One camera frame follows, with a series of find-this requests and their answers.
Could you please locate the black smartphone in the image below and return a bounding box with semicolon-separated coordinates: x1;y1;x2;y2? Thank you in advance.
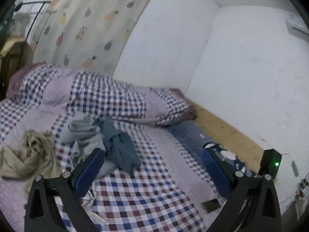
201;199;221;213

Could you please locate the white power strip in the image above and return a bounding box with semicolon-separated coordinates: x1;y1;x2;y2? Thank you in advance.
295;173;309;200

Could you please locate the beige garment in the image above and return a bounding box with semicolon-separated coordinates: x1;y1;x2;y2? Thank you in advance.
1;130;62;196

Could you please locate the light grey hooded garment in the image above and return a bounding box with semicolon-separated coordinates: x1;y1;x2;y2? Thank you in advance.
59;113;117;168

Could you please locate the checked purple bed sheet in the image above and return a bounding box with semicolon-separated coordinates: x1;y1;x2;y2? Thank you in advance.
1;100;226;231

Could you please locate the blue denim garment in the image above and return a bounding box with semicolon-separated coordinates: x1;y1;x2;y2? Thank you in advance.
93;118;141;174

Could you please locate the blue patterned blanket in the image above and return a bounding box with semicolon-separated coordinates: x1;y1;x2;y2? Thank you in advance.
167;120;257;177

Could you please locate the checked purple rolled quilt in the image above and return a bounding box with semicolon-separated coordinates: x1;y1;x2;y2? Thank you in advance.
6;63;197;126

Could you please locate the pineapple print curtain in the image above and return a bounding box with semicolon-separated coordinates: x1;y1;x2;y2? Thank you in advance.
31;0;151;77

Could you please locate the green white plush toy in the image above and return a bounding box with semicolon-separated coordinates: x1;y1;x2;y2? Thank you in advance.
0;2;23;44

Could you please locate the black metal rack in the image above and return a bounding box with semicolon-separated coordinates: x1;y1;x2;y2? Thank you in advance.
15;1;51;43

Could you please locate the wooden bed frame edge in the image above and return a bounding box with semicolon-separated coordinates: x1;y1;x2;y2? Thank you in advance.
193;103;263;172

